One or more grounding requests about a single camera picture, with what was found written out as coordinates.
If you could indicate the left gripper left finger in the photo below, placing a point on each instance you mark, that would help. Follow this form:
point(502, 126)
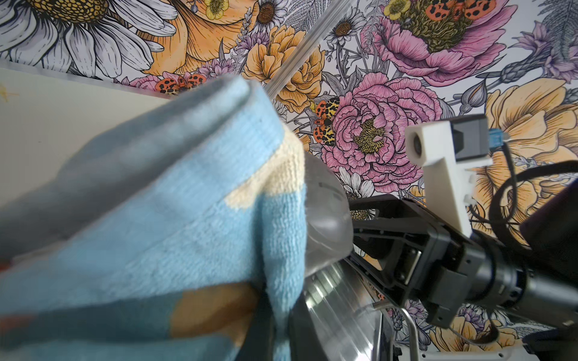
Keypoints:
point(260, 339)

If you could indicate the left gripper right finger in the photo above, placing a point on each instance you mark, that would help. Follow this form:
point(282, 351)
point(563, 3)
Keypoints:
point(304, 341)

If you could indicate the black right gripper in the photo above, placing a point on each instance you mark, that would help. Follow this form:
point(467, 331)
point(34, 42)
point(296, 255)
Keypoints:
point(433, 262)

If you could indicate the blue patterned cleaning cloth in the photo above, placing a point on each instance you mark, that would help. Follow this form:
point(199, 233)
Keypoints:
point(155, 240)

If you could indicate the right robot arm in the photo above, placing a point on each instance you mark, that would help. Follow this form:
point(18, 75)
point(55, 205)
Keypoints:
point(517, 280)

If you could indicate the grey coffee machine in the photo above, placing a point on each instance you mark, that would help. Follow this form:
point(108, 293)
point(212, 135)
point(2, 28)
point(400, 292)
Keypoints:
point(346, 321)

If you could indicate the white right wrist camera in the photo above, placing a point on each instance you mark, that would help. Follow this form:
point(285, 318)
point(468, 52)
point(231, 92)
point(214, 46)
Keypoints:
point(449, 152)

